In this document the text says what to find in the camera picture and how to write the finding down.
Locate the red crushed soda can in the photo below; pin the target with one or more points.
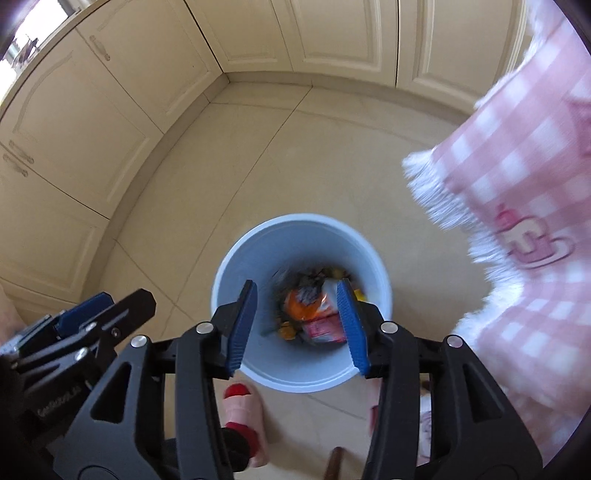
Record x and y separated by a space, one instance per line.
327 330

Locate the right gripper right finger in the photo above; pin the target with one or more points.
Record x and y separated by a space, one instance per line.
441 414

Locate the lower cream cabinets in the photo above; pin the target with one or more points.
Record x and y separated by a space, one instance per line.
92 98

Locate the pink slipper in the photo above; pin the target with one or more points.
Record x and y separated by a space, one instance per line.
244 433

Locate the pink checkered tablecloth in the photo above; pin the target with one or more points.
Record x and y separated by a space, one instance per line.
516 177

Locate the light blue trash bin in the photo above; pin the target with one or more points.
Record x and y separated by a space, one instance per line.
267 255

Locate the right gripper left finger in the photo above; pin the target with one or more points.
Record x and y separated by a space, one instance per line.
153 414

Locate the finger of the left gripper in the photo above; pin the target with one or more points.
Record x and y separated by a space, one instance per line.
68 322
111 326

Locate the orange crushed soda can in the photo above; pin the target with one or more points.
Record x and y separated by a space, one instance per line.
311 303

